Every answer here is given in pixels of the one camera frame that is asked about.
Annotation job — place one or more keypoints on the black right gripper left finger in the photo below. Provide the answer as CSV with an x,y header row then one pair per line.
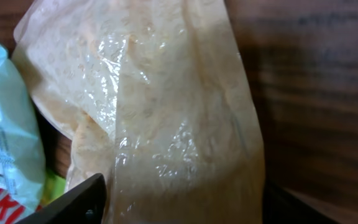
x,y
82,204

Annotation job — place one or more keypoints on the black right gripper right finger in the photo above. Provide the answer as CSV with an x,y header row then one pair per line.
x,y
281,207

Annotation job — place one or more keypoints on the light teal snack packet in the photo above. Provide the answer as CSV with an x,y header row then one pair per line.
x,y
22,158

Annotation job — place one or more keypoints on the beige snack bag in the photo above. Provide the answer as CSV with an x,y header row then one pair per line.
x,y
154,96

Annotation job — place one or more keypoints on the green gummy candy bag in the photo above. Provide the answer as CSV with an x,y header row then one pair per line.
x,y
12,211

